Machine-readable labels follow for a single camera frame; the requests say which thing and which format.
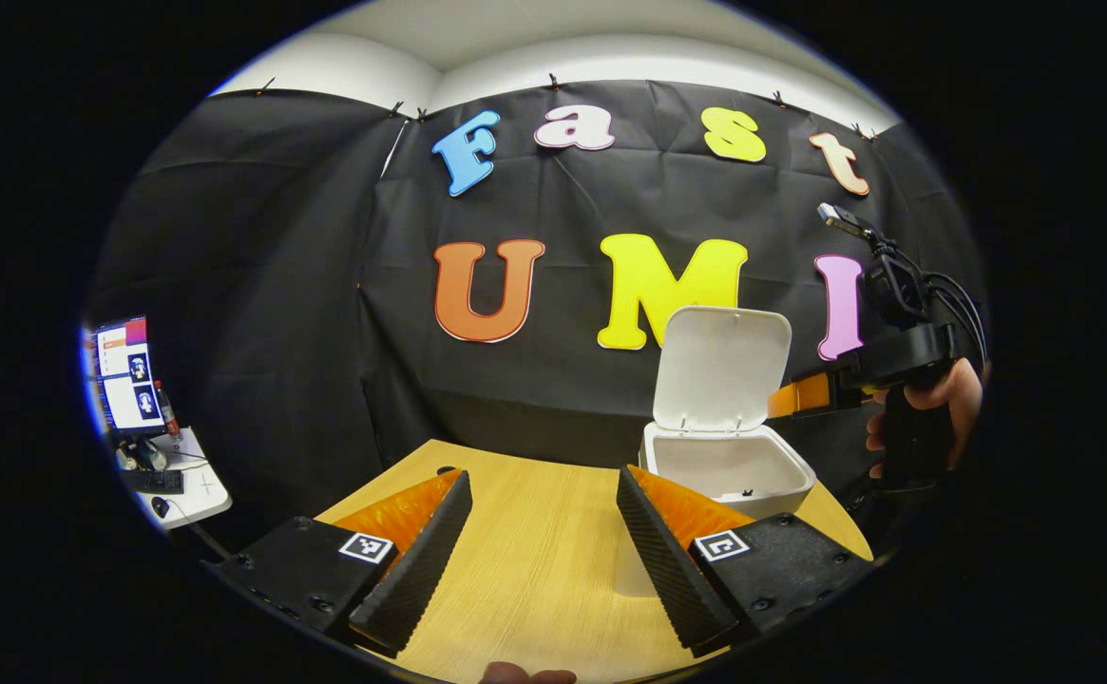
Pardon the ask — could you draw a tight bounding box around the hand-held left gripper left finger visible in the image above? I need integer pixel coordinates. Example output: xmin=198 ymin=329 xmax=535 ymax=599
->
xmin=200 ymin=467 xmax=474 ymax=658

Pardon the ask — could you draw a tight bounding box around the black backdrop cloth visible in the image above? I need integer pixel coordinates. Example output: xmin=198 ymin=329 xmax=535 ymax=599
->
xmin=87 ymin=81 xmax=991 ymax=552

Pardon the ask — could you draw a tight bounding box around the white desktop garbage bin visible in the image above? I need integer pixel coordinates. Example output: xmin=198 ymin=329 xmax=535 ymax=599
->
xmin=613 ymin=306 xmax=817 ymax=599

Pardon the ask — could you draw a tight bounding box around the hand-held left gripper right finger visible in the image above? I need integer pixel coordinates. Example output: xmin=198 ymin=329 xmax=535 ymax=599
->
xmin=615 ymin=464 xmax=875 ymax=659

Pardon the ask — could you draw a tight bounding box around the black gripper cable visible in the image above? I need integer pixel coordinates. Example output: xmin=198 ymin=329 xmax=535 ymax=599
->
xmin=924 ymin=271 xmax=989 ymax=367

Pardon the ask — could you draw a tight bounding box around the wooden desktop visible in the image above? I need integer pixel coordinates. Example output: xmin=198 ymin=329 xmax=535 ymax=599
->
xmin=314 ymin=438 xmax=874 ymax=684

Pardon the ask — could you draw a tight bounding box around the computer monitor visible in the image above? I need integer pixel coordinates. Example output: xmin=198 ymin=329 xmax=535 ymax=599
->
xmin=87 ymin=316 xmax=169 ymax=438

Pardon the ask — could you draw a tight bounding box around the white side table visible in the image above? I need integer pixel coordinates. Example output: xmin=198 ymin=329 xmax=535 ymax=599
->
xmin=116 ymin=427 xmax=233 ymax=531

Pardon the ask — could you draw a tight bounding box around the black keyboard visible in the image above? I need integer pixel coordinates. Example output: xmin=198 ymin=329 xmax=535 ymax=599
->
xmin=121 ymin=468 xmax=185 ymax=495

